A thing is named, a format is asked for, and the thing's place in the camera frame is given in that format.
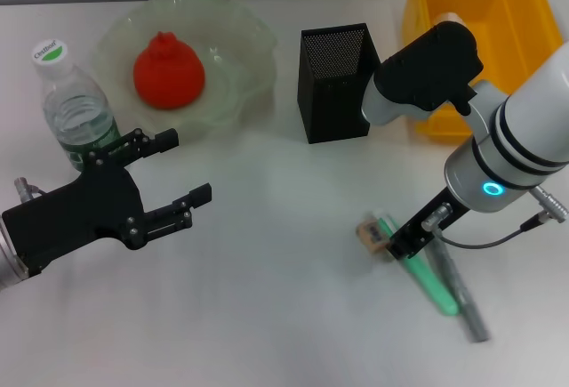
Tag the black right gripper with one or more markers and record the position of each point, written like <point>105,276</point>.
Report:
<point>435,218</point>

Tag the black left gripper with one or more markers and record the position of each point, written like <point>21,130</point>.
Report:
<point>89,213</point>

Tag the tan barcode eraser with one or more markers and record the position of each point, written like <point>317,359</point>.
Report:
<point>371,233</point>

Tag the mint green pen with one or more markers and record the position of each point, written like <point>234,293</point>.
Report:
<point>435,293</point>

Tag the grey marker pen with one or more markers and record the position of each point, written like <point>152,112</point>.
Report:
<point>471,320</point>

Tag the red-orange fruit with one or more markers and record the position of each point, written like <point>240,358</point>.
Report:
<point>171,75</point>

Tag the clear green-label water bottle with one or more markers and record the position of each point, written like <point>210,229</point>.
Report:
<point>75,107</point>

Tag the white paper ball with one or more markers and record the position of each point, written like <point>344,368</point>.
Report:
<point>446,18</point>

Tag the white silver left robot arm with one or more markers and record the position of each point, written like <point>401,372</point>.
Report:
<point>9,262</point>

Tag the clear glass fruit plate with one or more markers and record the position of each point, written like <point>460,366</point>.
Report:
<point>240,49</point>

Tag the black mesh pen holder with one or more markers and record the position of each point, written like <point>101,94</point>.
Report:
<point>333,93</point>

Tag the yellow plastic bin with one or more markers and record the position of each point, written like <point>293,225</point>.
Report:
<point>511,13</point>

